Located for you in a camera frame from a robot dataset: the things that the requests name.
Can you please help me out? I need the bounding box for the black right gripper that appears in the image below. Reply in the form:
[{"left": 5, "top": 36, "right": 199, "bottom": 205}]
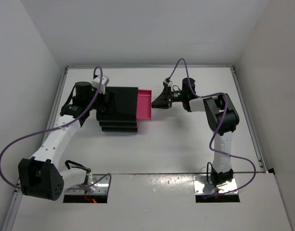
[{"left": 152, "top": 86, "right": 186, "bottom": 110}]

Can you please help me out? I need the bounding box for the black drawer cabinet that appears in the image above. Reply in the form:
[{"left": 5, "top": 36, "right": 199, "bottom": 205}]
[{"left": 96, "top": 87, "right": 138, "bottom": 133}]

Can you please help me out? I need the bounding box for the pink top drawer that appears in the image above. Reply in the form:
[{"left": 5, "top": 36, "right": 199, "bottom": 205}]
[{"left": 136, "top": 89, "right": 152, "bottom": 120}]

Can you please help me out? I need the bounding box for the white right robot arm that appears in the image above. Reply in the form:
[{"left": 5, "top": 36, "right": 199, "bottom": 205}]
[{"left": 151, "top": 78, "right": 239, "bottom": 187}]

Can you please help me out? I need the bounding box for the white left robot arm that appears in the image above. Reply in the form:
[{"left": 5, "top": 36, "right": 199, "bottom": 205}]
[{"left": 18, "top": 77, "right": 109, "bottom": 201}]

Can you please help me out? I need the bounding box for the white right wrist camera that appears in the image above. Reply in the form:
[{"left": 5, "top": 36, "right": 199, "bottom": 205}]
[{"left": 163, "top": 77, "right": 172, "bottom": 88}]

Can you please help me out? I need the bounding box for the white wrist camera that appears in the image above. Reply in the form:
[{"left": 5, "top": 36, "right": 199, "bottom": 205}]
[
  {"left": 91, "top": 75, "right": 109, "bottom": 94},
  {"left": 163, "top": 77, "right": 172, "bottom": 88}
]

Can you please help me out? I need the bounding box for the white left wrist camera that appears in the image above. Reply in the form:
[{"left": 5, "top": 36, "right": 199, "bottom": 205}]
[{"left": 91, "top": 75, "right": 109, "bottom": 94}]

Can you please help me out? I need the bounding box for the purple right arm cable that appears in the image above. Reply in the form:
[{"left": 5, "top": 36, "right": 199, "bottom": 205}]
[{"left": 164, "top": 58, "right": 256, "bottom": 199}]

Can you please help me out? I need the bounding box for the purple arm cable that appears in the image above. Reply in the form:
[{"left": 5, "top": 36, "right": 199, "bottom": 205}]
[
  {"left": 164, "top": 58, "right": 256, "bottom": 199},
  {"left": 0, "top": 66, "right": 112, "bottom": 189}
]

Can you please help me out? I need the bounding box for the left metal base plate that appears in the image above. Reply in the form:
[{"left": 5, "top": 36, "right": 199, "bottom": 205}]
[{"left": 65, "top": 174, "right": 111, "bottom": 196}]

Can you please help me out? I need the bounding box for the metal base plate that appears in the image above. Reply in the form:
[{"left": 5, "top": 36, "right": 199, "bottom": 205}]
[
  {"left": 194, "top": 174, "right": 239, "bottom": 195},
  {"left": 65, "top": 174, "right": 111, "bottom": 196}
]

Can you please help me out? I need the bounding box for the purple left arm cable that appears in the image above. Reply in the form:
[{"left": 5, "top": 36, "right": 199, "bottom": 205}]
[{"left": 0, "top": 66, "right": 112, "bottom": 189}]

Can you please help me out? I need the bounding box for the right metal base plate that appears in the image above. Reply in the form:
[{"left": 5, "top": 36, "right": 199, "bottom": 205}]
[{"left": 194, "top": 174, "right": 239, "bottom": 195}]

